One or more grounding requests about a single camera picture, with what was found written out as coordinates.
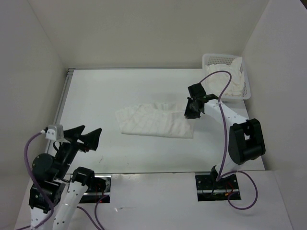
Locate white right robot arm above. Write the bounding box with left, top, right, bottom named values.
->
left=184, top=83, right=266, bottom=188

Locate white pleated skirt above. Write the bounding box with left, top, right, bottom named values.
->
left=115, top=103, right=195, bottom=139

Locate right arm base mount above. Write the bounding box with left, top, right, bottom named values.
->
left=195, top=172, right=241, bottom=202

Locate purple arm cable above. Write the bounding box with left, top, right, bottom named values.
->
left=24, top=131, right=104, bottom=230
left=199, top=70, right=259, bottom=210

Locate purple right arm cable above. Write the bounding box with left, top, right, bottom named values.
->
left=199, top=70, right=259, bottom=210

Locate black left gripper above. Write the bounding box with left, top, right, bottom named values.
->
left=56, top=124, right=102, bottom=178

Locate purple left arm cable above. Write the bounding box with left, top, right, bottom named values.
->
left=24, top=131, right=104, bottom=230

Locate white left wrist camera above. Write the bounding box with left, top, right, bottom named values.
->
left=40, top=124, right=64, bottom=141

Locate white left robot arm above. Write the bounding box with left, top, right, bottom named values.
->
left=24, top=125, right=102, bottom=230

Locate white plastic basket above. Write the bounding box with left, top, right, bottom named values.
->
left=201, top=54, right=251, bottom=102

